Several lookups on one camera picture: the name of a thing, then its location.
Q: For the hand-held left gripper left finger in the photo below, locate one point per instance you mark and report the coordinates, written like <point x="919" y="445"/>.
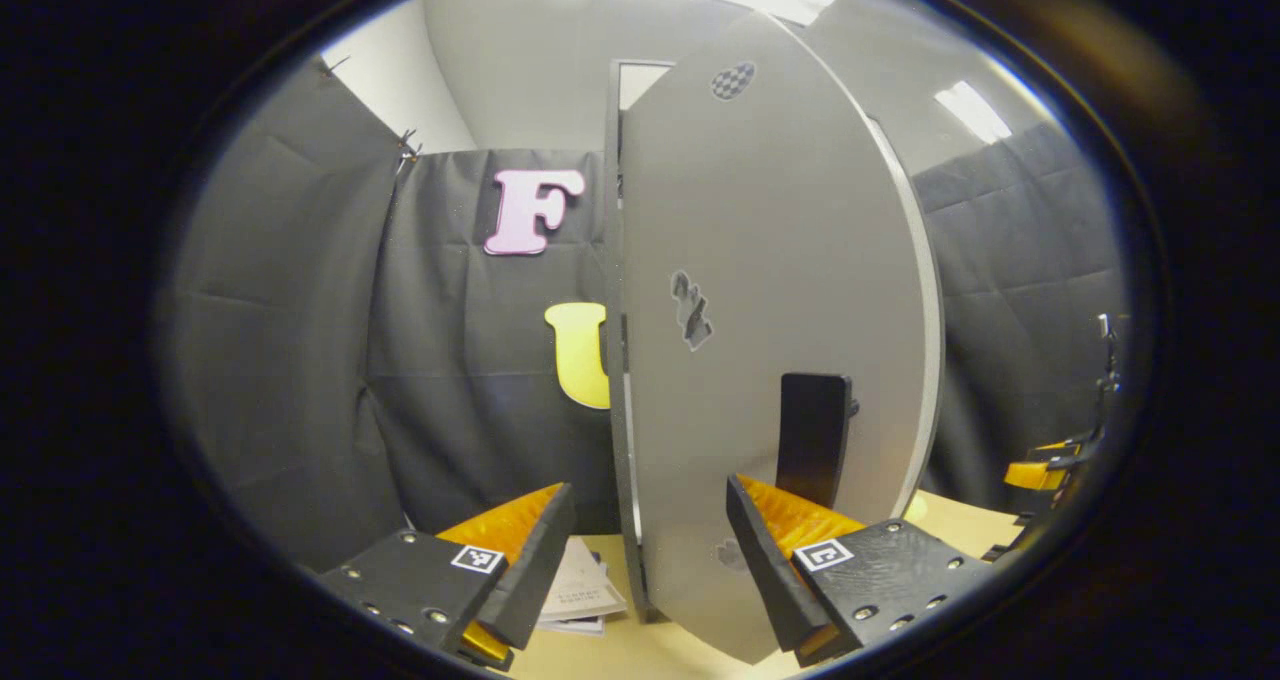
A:
<point x="530" y="570"/>

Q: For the small ceiling light panel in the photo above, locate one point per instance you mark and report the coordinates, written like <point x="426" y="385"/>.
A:
<point x="972" y="110"/>

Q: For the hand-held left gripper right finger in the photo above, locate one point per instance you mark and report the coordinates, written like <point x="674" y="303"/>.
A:
<point x="770" y="570"/>

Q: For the grey white cabinet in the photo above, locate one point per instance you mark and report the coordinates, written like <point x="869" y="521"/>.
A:
<point x="612" y="210"/>

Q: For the white paper booklet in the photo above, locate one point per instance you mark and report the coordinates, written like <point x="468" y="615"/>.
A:
<point x="580" y="590"/>

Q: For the grey cabinet door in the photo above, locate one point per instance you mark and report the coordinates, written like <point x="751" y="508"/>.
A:
<point x="760" y="210"/>

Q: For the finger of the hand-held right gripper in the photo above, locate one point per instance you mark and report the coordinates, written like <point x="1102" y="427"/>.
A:
<point x="1035" y="475"/>

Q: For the black backdrop cloth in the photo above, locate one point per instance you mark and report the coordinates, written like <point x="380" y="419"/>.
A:
<point x="1020" y="310"/>
<point x="300" y="360"/>

